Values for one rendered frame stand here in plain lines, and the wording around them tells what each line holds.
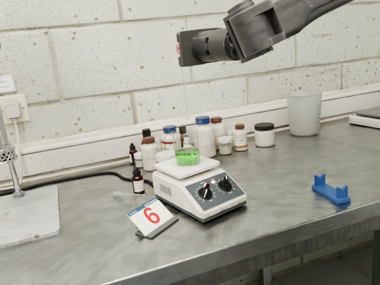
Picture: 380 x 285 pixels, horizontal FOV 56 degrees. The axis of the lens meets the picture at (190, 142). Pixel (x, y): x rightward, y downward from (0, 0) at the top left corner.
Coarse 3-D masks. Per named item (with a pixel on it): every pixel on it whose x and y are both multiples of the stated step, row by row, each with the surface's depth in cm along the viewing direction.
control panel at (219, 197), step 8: (216, 176) 82; (192, 184) 78; (200, 184) 79; (216, 184) 80; (232, 184) 81; (192, 192) 77; (216, 192) 78; (224, 192) 79; (232, 192) 79; (240, 192) 80; (200, 200) 75; (208, 200) 76; (216, 200) 76; (224, 200) 77; (208, 208) 74
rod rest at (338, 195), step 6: (324, 174) 84; (318, 180) 84; (324, 180) 85; (312, 186) 85; (318, 186) 84; (324, 186) 84; (330, 186) 84; (318, 192) 83; (324, 192) 81; (330, 192) 80; (336, 192) 77; (342, 192) 77; (330, 198) 79; (336, 198) 77; (342, 198) 77; (348, 198) 77
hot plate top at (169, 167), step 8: (168, 160) 89; (208, 160) 86; (160, 168) 84; (168, 168) 83; (176, 168) 83; (184, 168) 82; (192, 168) 82; (200, 168) 81; (208, 168) 82; (176, 176) 79; (184, 176) 79
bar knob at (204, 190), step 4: (208, 184) 77; (200, 188) 78; (204, 188) 78; (208, 188) 76; (200, 192) 77; (204, 192) 75; (208, 192) 77; (200, 196) 76; (204, 196) 75; (208, 196) 76
